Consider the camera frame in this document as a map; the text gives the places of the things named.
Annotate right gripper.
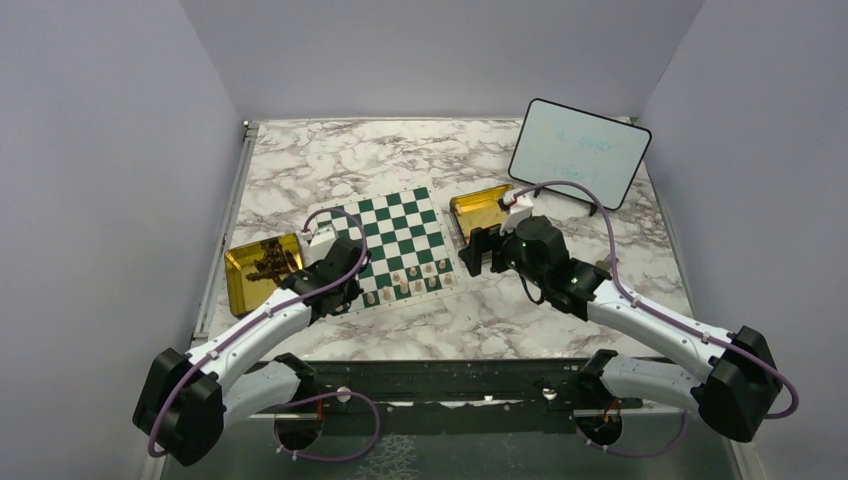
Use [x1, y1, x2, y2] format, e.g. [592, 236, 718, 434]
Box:
[459, 222, 548, 289]

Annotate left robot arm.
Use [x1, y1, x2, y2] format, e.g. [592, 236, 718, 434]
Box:
[132, 237, 370, 466]

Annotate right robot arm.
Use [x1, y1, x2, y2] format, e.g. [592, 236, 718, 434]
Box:
[459, 216, 783, 442]

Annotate gold tin with light pieces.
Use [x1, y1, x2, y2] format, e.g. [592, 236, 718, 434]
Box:
[449, 184, 514, 245]

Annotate green white chess board mat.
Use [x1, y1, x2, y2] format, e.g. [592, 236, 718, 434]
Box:
[308, 180, 468, 320]

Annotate pile of dark chess pieces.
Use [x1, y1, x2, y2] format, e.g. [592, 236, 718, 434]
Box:
[246, 240, 299, 286]

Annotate gold tin with dark pieces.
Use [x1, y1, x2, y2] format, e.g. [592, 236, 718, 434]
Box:
[224, 234, 303, 318]

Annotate small whiteboard on stand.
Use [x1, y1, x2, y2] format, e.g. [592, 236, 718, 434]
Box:
[507, 98, 652, 211]

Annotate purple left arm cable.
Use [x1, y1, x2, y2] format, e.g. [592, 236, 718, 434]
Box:
[146, 207, 371, 460]

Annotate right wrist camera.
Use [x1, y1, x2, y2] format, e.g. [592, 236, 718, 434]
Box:
[499, 189, 533, 236]

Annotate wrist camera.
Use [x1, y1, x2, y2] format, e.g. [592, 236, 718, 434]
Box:
[499, 189, 533, 236]
[302, 224, 338, 267]

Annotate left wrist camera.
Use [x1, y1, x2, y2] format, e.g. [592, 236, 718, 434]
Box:
[302, 224, 338, 267]

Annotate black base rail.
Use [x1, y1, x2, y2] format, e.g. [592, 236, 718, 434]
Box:
[248, 357, 743, 439]

